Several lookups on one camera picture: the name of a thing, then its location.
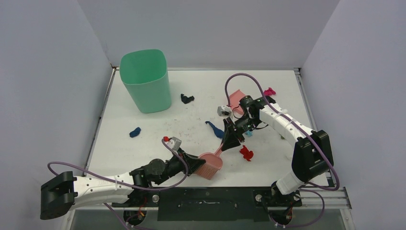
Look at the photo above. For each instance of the aluminium frame rail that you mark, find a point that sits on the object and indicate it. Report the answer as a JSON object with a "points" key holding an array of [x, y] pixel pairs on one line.
{"points": [[330, 198]]}

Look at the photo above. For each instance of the pink plastic hand brush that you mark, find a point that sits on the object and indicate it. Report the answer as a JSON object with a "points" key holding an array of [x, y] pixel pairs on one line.
{"points": [[213, 163]]}

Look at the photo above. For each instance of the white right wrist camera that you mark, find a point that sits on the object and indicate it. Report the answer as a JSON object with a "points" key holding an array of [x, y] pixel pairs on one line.
{"points": [[224, 111]]}

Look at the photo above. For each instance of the small dark blue paper scrap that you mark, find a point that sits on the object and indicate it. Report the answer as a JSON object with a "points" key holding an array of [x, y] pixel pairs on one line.
{"points": [[135, 132]]}

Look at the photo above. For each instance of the light blue paper scrap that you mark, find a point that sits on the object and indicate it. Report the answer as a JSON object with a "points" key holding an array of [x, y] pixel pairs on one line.
{"points": [[248, 134]]}

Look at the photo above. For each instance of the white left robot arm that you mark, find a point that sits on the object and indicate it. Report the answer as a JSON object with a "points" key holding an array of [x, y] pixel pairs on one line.
{"points": [[66, 192]]}

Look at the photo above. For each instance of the green plastic waste bin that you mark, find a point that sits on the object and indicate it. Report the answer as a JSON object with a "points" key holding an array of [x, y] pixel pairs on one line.
{"points": [[144, 73]]}

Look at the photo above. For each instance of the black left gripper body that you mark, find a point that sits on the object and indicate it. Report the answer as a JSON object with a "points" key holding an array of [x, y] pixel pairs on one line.
{"points": [[173, 166]]}

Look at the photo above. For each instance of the magenta paper scrap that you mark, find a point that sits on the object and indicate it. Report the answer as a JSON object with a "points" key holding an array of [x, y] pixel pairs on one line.
{"points": [[270, 92]]}

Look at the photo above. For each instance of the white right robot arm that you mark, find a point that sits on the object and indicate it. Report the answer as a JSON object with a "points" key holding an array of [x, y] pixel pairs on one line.
{"points": [[312, 155]]}

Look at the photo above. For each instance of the red paper scrap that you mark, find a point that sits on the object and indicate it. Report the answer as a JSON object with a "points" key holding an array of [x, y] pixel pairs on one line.
{"points": [[247, 154]]}

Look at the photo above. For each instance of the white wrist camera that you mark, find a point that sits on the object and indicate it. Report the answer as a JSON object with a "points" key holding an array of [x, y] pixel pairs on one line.
{"points": [[224, 111], [172, 143]]}

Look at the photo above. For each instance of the pink plastic dustpan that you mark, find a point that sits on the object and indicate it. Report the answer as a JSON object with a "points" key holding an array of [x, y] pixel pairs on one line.
{"points": [[235, 97]]}

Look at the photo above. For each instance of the black paper scrap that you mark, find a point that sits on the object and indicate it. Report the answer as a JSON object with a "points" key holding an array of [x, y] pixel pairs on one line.
{"points": [[186, 99]]}

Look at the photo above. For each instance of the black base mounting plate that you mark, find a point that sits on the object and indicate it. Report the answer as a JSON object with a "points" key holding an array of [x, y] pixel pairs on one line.
{"points": [[210, 212]]}

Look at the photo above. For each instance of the long dark blue paper scrap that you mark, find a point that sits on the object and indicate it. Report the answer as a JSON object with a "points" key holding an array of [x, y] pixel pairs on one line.
{"points": [[217, 132]]}

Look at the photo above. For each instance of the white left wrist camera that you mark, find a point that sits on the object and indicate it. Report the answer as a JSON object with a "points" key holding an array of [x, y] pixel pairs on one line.
{"points": [[172, 143]]}

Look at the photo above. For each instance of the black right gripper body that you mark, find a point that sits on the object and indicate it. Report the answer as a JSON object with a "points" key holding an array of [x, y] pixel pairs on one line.
{"points": [[234, 131]]}

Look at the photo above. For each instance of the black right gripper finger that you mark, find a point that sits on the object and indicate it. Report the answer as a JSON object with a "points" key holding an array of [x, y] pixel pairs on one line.
{"points": [[233, 141], [227, 129]]}

